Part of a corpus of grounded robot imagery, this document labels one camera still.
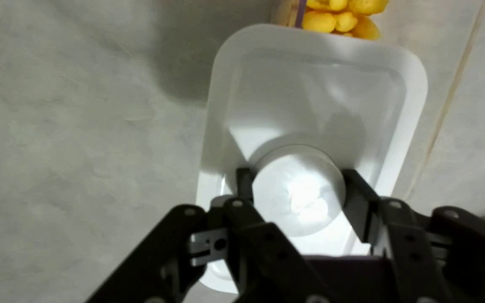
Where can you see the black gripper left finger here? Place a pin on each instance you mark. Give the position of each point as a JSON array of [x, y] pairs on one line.
[[253, 258]]

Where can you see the yellow puffed snacks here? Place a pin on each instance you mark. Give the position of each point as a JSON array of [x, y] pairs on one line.
[[332, 19]]

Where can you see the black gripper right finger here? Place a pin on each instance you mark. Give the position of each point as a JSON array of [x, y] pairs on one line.
[[450, 258]]

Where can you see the white rounded box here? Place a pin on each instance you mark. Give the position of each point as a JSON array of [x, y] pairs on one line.
[[310, 95]]

